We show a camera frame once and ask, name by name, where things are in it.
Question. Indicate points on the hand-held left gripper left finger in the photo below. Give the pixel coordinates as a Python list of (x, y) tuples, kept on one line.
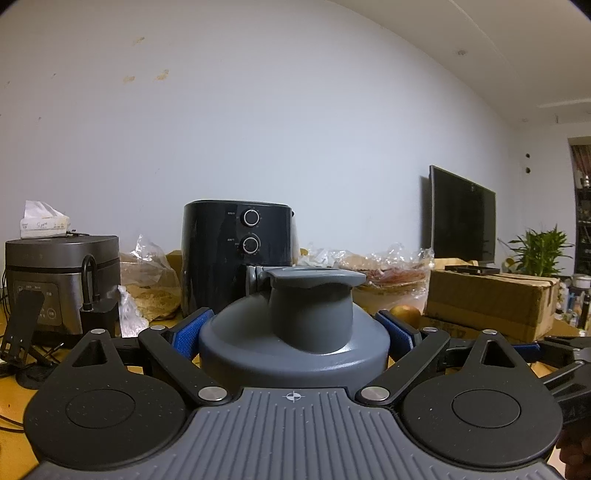
[(187, 334)]

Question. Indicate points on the black flat tray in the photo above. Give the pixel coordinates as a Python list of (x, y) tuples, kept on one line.
[(471, 269)]

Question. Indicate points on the black television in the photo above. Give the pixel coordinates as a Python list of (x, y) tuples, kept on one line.
[(461, 217)]

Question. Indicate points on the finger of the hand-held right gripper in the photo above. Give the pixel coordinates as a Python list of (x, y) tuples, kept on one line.
[(568, 376), (526, 349)]

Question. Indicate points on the brown cardboard box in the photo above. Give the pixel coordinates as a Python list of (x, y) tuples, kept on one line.
[(485, 295)]

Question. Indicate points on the plastic bag of food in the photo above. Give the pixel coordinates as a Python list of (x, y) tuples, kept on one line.
[(392, 277)]

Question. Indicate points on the black air fryer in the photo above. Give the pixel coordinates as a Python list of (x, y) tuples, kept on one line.
[(207, 258)]

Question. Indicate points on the white tissue box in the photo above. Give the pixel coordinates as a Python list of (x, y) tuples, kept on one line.
[(44, 221)]

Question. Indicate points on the yellow fruit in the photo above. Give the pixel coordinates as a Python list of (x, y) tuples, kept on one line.
[(408, 314)]

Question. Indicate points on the black power bank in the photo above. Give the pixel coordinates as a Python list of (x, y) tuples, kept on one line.
[(99, 318)]

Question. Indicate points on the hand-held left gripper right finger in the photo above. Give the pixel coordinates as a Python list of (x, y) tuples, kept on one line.
[(399, 332)]

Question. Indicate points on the black phone stand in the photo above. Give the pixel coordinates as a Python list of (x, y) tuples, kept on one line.
[(23, 314)]

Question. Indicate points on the plastic bag of flatbread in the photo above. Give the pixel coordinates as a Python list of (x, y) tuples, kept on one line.
[(152, 295)]

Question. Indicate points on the clear shaker bottle grey lid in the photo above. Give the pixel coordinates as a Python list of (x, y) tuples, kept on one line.
[(295, 341)]

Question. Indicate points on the green potted plant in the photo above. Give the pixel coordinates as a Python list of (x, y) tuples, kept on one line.
[(538, 249)]

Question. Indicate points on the grey rice cooker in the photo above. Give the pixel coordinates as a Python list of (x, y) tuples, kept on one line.
[(55, 258)]

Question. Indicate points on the dark storage shelf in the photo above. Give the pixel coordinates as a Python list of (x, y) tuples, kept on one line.
[(582, 230)]

